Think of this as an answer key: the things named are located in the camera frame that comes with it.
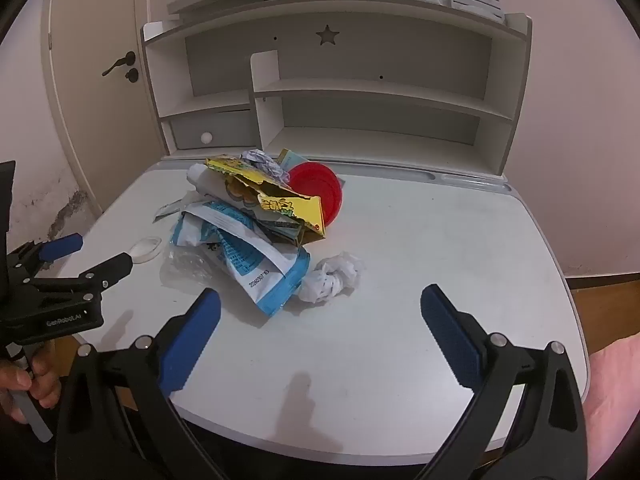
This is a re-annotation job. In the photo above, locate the red plastic lid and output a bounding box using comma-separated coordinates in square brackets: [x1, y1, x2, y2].
[289, 161, 344, 231]

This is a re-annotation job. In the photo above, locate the crumpled white paper ball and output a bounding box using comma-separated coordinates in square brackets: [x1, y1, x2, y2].
[300, 252, 365, 304]

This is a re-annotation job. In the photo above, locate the crumpled printed paper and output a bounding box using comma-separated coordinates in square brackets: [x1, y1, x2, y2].
[241, 149, 291, 181]

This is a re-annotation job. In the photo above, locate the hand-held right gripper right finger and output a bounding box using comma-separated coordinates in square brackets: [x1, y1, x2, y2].
[419, 284, 588, 480]

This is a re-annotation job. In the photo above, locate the white desk hutch shelf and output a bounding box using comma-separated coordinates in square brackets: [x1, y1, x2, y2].
[141, 2, 533, 181]

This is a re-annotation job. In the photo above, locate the person's leg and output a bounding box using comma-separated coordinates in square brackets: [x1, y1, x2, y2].
[585, 332, 640, 480]

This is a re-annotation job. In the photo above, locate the cream door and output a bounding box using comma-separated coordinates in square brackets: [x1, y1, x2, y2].
[42, 0, 168, 221]

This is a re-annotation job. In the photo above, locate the clear plastic wrapper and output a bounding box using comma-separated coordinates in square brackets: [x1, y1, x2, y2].
[160, 242, 236, 291]

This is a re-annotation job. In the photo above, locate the black door handle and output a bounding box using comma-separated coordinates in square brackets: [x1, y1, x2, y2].
[102, 51, 136, 77]

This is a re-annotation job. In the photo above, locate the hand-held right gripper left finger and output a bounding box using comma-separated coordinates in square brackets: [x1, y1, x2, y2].
[54, 287, 236, 480]

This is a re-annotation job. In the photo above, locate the crumpled blue white bag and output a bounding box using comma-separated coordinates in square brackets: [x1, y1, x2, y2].
[170, 205, 231, 248]

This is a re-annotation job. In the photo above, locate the small grey packet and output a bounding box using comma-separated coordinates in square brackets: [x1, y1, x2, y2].
[152, 197, 201, 222]

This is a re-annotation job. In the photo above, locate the clear round lid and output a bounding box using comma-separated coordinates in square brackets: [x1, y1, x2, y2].
[131, 236, 162, 265]

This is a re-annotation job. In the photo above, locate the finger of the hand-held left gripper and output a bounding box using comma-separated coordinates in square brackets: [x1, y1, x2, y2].
[27, 252, 134, 306]
[9, 233, 84, 281]

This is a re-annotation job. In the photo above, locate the white printed wrapper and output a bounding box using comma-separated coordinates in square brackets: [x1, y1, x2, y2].
[187, 162, 266, 211]

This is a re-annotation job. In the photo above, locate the grey drawer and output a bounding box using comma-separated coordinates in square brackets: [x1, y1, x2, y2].
[169, 109, 258, 151]

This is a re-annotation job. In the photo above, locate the yellow torn snack box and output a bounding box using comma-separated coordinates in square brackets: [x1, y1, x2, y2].
[205, 156, 326, 238]

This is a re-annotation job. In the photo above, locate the person's left hand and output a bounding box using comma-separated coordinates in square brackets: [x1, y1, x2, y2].
[0, 345, 63, 423]

